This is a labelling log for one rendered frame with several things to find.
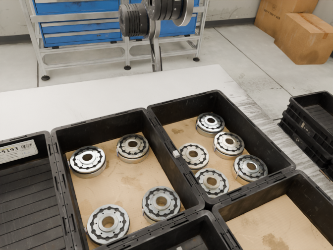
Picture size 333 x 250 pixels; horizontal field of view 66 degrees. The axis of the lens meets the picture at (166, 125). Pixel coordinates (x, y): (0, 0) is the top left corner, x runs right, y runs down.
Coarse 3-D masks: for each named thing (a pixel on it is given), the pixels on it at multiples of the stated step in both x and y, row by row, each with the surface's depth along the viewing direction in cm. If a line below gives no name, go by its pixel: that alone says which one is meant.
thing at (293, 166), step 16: (192, 96) 91; (224, 96) 92; (240, 112) 86; (160, 128) 78; (256, 128) 81; (272, 144) 76; (288, 160) 72; (272, 176) 67; (240, 192) 63; (208, 208) 62
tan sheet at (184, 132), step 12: (192, 120) 97; (168, 132) 91; (180, 132) 91; (192, 132) 92; (180, 144) 87; (204, 144) 88; (216, 156) 84; (216, 168) 81; (228, 168) 81; (228, 180) 78
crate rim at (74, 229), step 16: (128, 112) 82; (144, 112) 83; (64, 128) 75; (176, 160) 69; (64, 176) 63; (64, 192) 60; (192, 192) 62; (192, 208) 59; (160, 224) 56; (80, 240) 52; (128, 240) 53
